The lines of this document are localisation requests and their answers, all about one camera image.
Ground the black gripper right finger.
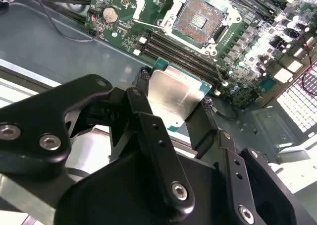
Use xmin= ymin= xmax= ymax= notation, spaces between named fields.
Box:
xmin=185 ymin=98 xmax=307 ymax=225

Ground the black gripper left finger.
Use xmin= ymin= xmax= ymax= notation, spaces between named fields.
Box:
xmin=0 ymin=66 xmax=196 ymax=217

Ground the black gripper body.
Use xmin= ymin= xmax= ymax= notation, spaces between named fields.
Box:
xmin=54 ymin=148 xmax=232 ymax=225

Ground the silver topped CPU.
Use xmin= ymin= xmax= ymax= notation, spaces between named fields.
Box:
xmin=148 ymin=57 xmax=213 ymax=134

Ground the thin wire locking lever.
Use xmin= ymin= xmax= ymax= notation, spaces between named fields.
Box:
xmin=208 ymin=52 xmax=225 ymax=83

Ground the metal socket cover frame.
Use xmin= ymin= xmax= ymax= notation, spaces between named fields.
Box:
xmin=132 ymin=0 xmax=199 ymax=30

